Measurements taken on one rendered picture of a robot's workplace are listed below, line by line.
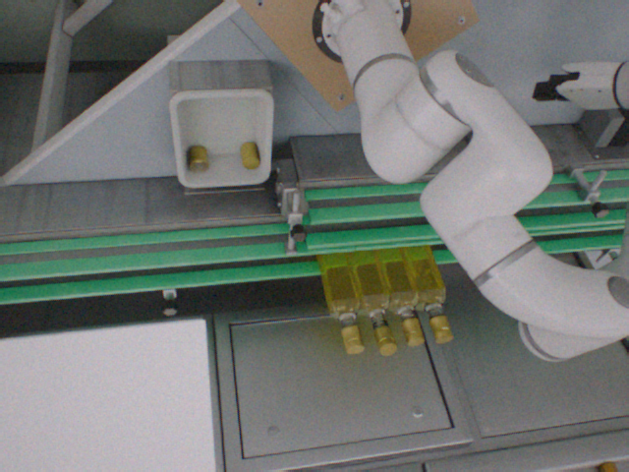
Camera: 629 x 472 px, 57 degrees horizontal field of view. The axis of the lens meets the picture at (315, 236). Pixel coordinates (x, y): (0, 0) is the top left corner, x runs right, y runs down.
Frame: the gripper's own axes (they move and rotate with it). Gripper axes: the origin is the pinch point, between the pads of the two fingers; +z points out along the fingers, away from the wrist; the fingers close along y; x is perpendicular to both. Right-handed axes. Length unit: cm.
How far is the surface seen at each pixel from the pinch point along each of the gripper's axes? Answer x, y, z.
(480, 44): -5.7, 10.0, 9.3
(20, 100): 24, 71, 113
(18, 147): 37, 70, 99
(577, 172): 9.3, -19.8, 2.7
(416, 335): 50, 7, 7
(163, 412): 77, 41, 30
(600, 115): -4.2, -23.3, 3.7
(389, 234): 32.6, 9.8, 19.0
